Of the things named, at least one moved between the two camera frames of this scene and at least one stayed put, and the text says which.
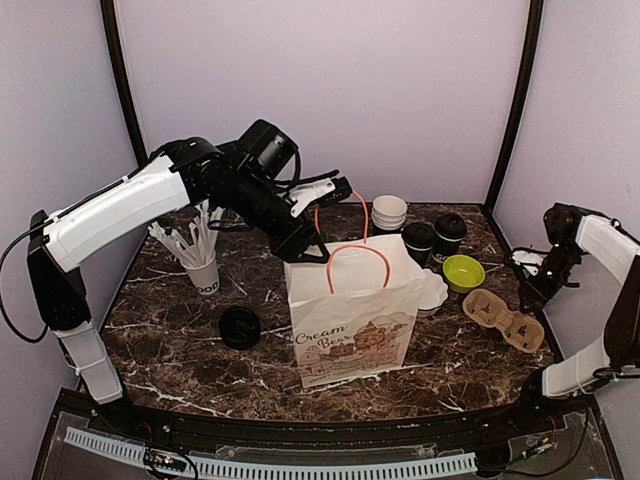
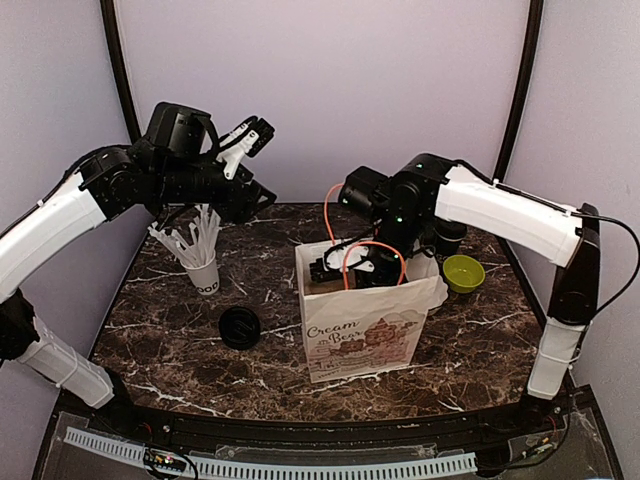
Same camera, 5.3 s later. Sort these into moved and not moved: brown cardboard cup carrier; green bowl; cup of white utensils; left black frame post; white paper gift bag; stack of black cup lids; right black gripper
Moved: brown cardboard cup carrier; right black gripper; white paper gift bag
Not moved: stack of black cup lids; cup of white utensils; green bowl; left black frame post
